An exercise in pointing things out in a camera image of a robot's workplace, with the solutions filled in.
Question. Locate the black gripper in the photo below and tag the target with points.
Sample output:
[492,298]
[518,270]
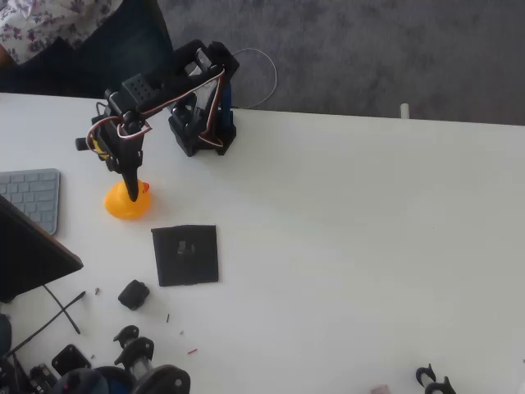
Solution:
[132,172]

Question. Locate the yellow rubber duck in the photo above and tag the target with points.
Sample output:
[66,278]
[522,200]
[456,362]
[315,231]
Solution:
[119,207]

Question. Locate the person forearm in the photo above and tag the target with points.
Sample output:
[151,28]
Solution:
[3,55]

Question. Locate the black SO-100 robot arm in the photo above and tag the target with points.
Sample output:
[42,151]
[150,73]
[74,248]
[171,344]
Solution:
[164,88]

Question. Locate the black square pad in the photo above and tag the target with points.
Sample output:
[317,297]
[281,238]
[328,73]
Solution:
[184,267]

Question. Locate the black square mounting plate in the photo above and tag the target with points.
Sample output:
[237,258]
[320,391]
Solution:
[69,360]

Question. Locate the grey keyboard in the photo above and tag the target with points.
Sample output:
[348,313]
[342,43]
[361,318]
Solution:
[33,193]

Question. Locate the black servo motor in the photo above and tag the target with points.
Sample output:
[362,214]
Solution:
[133,295]

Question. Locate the black thin probe tool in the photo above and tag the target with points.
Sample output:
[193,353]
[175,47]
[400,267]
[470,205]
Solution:
[75,326]
[78,298]

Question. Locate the person in floral shirt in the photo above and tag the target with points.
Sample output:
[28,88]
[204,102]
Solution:
[115,57]

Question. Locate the dark laptop screen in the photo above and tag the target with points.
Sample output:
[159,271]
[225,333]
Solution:
[24,258]

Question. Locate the floral white shirt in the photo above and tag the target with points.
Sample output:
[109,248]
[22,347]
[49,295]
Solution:
[41,16]

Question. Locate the dark blue round object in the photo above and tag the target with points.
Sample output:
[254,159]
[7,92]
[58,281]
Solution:
[4,334]

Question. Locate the black circuit board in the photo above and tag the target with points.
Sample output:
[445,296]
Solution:
[41,375]

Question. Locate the black hooked clamp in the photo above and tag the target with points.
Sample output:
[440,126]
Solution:
[424,375]

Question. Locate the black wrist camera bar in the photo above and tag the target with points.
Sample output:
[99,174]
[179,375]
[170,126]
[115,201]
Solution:
[82,143]

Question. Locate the white post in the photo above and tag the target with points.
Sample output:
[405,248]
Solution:
[404,111]

